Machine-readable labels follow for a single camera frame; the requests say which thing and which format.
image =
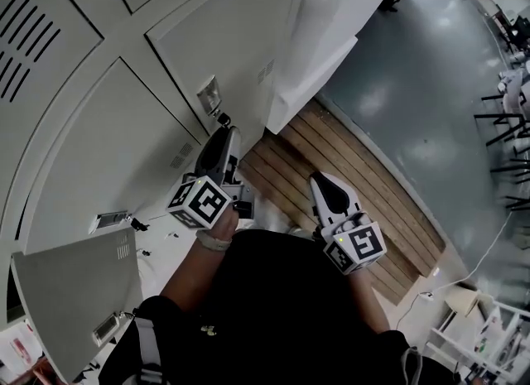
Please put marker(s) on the metal lock plate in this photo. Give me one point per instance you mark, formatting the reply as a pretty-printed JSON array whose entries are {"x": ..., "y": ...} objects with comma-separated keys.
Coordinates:
[
  {"x": 106, "y": 326},
  {"x": 209, "y": 95},
  {"x": 109, "y": 219}
]

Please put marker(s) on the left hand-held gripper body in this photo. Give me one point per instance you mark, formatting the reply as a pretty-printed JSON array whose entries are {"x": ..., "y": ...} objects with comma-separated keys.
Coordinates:
[{"x": 198, "y": 203}]

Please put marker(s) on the grey locker cabinet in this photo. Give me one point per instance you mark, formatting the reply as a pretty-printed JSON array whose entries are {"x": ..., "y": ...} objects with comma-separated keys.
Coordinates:
[{"x": 120, "y": 44}]

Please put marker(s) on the white power adapter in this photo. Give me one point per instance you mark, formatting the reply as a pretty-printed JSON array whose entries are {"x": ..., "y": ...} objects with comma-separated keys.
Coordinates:
[{"x": 425, "y": 295}]

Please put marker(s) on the white wristband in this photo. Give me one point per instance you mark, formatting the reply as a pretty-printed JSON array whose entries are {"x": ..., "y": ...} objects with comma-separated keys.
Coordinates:
[{"x": 213, "y": 242}]

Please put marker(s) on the black metal frame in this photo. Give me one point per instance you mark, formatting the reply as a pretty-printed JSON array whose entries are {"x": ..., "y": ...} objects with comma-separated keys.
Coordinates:
[{"x": 505, "y": 135}]

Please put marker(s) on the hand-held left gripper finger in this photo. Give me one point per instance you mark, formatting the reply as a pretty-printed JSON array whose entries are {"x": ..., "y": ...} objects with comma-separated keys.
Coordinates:
[
  {"x": 211, "y": 151},
  {"x": 234, "y": 143}
]

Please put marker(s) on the person's left forearm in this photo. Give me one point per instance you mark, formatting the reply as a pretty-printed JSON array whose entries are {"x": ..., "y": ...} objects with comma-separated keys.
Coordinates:
[{"x": 198, "y": 271}]

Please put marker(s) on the white robot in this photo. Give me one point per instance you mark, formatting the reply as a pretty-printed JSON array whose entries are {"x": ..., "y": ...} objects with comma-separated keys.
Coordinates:
[{"x": 515, "y": 85}]

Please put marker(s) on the person's black shirt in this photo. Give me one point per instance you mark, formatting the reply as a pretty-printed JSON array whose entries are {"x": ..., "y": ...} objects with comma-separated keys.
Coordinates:
[{"x": 281, "y": 313}]

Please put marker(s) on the wooden plank platform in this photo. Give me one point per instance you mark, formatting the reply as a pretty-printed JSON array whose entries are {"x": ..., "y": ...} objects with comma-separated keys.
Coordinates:
[{"x": 352, "y": 168}]

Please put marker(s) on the person's right forearm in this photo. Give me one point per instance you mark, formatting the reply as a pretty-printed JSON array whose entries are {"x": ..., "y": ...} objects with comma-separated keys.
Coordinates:
[{"x": 370, "y": 300}]

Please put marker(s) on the black locker key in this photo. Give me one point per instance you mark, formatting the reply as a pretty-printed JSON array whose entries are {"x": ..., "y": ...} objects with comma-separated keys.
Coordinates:
[
  {"x": 139, "y": 224},
  {"x": 223, "y": 118}
]

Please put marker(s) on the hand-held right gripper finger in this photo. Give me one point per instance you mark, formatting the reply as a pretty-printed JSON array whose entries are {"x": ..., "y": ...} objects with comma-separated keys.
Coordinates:
[
  {"x": 319, "y": 209},
  {"x": 352, "y": 200}
]

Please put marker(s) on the beige cardboard box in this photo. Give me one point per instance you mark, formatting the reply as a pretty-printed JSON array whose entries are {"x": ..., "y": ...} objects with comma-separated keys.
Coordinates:
[{"x": 463, "y": 300}]

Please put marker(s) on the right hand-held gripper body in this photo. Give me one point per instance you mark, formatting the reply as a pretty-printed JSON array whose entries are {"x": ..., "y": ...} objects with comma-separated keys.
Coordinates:
[{"x": 360, "y": 246}]

